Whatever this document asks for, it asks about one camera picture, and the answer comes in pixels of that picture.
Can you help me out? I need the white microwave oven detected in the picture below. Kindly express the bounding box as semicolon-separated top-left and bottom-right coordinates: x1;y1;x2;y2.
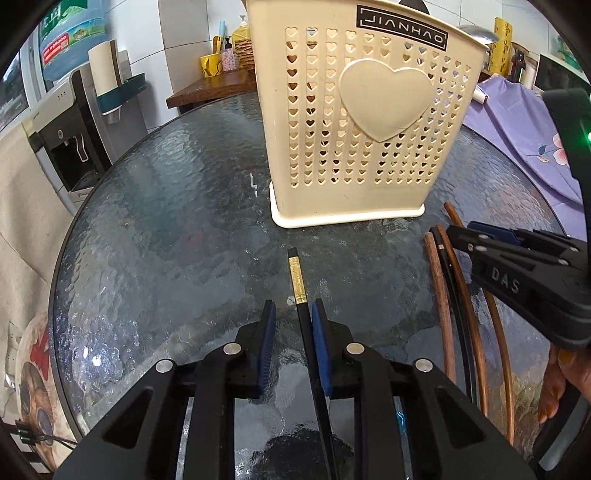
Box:
534;54;590;93

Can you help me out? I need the black chopstick silver band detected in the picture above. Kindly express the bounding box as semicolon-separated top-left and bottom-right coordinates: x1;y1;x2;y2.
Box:
430;226;478;404

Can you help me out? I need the woven wicker basket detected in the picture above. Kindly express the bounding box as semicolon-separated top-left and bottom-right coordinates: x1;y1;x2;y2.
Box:
233;39;254;72

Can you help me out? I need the white water dispenser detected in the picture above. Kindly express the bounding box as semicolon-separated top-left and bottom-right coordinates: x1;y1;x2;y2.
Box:
26;64;147;214

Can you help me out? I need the blue water bottle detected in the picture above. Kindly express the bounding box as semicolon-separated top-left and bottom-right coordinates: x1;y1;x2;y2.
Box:
39;0;107;83

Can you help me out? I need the yellow soap bottle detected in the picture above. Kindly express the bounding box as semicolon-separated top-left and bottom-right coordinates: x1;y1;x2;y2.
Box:
230;15;250;46

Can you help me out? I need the purple floral cloth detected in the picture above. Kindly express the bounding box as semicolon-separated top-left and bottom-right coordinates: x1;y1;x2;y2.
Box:
464;75;587;240

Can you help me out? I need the black chopstick gold band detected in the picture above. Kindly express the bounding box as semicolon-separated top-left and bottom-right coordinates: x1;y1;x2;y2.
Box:
287;247;339;480

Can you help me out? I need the teal towel holder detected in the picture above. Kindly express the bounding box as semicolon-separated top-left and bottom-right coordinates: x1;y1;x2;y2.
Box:
96;73;146;115

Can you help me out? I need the cream plastic utensil holder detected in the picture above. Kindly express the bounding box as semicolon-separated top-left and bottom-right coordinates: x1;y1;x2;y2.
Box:
245;1;487;229

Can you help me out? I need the reddish brown wooden chopstick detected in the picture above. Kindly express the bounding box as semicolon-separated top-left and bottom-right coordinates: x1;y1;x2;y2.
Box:
424;232;457;382

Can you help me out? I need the yellow mug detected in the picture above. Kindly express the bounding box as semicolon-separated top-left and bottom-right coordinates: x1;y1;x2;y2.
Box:
199;53;223;78

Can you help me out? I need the right hand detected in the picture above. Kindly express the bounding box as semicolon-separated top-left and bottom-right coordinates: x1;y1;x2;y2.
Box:
538;345;591;424

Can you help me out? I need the dark wooden counter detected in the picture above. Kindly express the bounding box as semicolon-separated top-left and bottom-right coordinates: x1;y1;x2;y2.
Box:
166;70;256;113

